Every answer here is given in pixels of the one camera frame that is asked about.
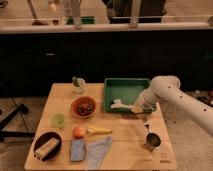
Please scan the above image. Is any metal measuring cup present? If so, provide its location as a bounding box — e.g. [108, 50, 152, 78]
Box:
[144, 122, 161, 151]

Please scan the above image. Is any beige block sponge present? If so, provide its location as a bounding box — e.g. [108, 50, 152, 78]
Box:
[35, 138, 59, 160]

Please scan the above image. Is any orange bowl with dark food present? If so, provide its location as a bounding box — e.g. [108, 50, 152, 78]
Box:
[71, 96, 96, 119]

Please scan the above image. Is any green plastic tray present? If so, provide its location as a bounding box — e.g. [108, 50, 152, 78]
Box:
[103, 78, 150, 114]

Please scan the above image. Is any white dish brush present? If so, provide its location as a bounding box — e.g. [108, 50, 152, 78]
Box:
[110, 99, 133, 109]

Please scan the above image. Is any orange round fruit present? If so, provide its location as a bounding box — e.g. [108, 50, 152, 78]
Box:
[72, 126, 86, 139]

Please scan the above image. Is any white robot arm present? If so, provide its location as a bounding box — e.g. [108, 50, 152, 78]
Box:
[134, 76, 213, 137]

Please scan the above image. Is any light blue cloth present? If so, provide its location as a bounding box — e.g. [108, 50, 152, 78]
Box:
[85, 136, 113, 170]

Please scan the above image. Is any small green cup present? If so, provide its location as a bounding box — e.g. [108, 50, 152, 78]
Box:
[51, 113, 65, 129]

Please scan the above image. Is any black chair base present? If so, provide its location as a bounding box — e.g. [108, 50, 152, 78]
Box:
[0, 104, 35, 142]

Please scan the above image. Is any blue sponge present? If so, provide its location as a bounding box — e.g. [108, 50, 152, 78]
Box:
[70, 139, 85, 162]

